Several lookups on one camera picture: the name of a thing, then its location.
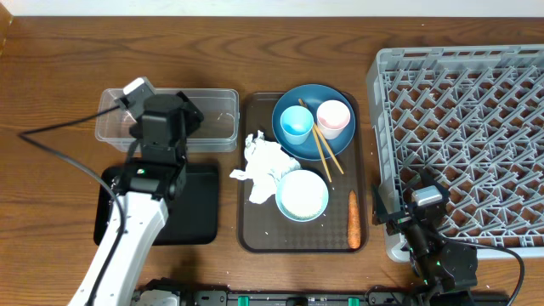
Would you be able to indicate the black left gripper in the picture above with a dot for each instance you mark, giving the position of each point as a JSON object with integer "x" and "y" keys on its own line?
{"x": 190, "y": 114}

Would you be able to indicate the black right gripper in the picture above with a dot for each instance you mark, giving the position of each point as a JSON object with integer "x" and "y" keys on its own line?
{"x": 382, "y": 215}

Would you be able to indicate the orange carrot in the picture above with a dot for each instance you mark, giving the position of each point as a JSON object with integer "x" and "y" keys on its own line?
{"x": 354, "y": 229}

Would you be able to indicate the light blue bowl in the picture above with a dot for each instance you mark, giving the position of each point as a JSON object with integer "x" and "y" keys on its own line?
{"x": 302, "y": 196}

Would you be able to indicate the wooden chopstick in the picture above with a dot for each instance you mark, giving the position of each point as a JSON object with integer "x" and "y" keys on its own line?
{"x": 329, "y": 150}
{"x": 318, "y": 144}

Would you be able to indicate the white napkin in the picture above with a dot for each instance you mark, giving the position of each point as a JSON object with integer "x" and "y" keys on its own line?
{"x": 266, "y": 165}

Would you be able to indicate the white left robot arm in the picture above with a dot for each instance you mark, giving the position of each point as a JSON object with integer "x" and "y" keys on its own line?
{"x": 141, "y": 193}

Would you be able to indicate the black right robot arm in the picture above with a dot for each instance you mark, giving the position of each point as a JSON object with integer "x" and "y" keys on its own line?
{"x": 448, "y": 268}

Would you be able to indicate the grey dishwasher rack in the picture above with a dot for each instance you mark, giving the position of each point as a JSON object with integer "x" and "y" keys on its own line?
{"x": 473, "y": 118}

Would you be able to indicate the clear plastic bin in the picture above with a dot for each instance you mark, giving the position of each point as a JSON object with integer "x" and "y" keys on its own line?
{"x": 217, "y": 133}

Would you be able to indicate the black tray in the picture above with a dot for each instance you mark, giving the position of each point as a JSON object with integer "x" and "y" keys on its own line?
{"x": 192, "y": 199}

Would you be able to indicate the pink cup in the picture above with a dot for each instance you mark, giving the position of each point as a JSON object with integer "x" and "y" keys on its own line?
{"x": 333, "y": 116}

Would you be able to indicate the brown serving tray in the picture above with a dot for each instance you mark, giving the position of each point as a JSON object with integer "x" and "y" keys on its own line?
{"x": 262, "y": 228}

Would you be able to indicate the light blue cup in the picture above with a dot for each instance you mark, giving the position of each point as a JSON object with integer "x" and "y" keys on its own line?
{"x": 296, "y": 123}

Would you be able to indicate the dark blue plate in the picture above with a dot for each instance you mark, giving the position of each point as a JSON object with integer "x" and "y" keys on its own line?
{"x": 312, "y": 146}

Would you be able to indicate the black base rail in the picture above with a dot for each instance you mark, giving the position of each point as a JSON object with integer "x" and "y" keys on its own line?
{"x": 165, "y": 292}

